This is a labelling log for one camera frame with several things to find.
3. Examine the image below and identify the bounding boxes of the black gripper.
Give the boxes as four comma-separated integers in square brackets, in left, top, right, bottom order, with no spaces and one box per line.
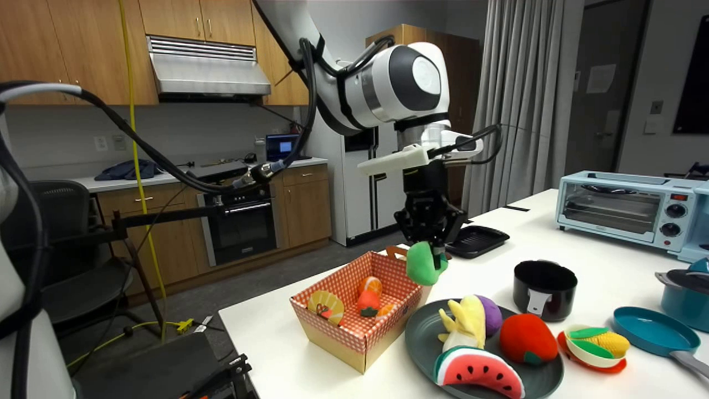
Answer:
[394,161,469,271]

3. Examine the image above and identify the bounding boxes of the green pear plush toy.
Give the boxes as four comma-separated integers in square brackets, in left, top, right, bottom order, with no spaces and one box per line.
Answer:
[403,239,450,289]

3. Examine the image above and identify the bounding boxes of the orange fruit plush toy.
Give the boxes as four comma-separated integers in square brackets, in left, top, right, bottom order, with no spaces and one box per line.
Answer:
[353,276,385,320]

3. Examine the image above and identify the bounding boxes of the yellow banana plush toy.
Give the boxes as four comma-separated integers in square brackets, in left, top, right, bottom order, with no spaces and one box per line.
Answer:
[437,294,491,354]

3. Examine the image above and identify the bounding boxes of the purple plush toy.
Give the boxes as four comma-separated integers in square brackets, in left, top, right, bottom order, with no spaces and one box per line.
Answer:
[474,294,505,340]

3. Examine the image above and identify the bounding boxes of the red checkered cardboard box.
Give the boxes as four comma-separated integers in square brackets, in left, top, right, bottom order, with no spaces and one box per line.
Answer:
[288,248,434,374]

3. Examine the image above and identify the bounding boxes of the yellow pineapple slice plush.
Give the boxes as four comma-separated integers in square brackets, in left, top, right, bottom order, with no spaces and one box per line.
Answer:
[307,289,348,328]

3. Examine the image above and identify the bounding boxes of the black toy pot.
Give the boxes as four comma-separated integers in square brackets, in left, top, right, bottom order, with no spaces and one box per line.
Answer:
[512,259,581,324]

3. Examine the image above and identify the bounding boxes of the red tomato plush toy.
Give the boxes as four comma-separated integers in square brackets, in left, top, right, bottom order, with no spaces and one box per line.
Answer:
[499,313,561,369]

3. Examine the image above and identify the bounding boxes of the watermelon slice plush toy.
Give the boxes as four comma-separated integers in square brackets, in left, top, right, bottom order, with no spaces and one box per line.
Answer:
[430,345,528,399]

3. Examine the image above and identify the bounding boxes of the dark grey plate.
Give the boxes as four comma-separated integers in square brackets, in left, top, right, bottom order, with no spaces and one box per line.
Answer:
[403,297,567,399]

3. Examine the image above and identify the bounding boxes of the colourful toy taco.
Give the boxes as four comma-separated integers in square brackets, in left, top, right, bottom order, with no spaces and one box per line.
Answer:
[556,324,632,376]

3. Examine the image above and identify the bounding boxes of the teal toy pan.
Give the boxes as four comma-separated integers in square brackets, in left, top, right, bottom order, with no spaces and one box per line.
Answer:
[609,304,709,383]

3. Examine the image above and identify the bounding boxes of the black baking tray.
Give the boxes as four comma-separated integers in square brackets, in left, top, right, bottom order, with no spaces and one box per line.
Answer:
[445,224,512,261]

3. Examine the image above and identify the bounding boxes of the white refrigerator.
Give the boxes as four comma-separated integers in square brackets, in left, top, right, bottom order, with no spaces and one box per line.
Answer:
[307,117,416,248]

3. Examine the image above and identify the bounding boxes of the wooden lower cabinet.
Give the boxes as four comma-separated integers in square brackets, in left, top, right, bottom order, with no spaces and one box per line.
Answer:
[268,161,335,251]

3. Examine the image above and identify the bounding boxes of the grey curtain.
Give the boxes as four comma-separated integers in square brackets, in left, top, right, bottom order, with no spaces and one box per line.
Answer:
[463,0,588,217]

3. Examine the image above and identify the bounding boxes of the blue screen device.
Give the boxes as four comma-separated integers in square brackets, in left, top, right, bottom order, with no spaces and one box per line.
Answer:
[263,130,302,161]

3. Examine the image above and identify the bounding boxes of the black built-in oven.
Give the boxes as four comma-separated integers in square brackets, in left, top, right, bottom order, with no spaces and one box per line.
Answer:
[198,180,279,266]

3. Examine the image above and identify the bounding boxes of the light blue toaster oven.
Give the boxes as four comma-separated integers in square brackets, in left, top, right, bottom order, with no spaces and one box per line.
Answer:
[554,169,709,261]

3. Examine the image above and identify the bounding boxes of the dark door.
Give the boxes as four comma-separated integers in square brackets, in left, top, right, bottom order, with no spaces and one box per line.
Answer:
[563,0,652,176]

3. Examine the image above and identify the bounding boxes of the steel range hood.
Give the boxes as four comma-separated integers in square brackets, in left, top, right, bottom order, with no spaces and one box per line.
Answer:
[145,34,272,102]

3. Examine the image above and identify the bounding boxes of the black side table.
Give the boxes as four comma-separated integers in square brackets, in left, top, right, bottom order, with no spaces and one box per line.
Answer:
[70,324,262,399]

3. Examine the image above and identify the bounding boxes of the blue cloth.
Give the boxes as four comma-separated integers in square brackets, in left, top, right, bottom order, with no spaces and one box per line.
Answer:
[94,157,163,185]

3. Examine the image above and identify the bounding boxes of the black office chair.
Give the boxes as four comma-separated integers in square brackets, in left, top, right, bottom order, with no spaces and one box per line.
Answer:
[14,178,139,331]

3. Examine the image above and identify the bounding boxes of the wooden upper cabinets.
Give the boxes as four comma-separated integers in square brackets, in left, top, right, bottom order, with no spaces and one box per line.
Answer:
[0,0,313,109]

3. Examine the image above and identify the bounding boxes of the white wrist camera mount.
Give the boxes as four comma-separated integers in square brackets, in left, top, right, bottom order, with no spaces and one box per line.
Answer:
[360,136,486,180]

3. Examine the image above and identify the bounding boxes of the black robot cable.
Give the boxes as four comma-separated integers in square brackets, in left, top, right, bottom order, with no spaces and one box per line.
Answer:
[296,34,396,140]

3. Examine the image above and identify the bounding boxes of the yellow hanging hose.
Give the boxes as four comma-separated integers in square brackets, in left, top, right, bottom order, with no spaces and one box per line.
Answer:
[117,0,195,334]

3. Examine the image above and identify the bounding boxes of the dark wall screen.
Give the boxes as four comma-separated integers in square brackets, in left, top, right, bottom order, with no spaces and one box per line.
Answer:
[672,0,709,137]

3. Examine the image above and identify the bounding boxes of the thick grey black hose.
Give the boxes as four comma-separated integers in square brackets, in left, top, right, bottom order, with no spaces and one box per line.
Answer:
[0,78,286,196]

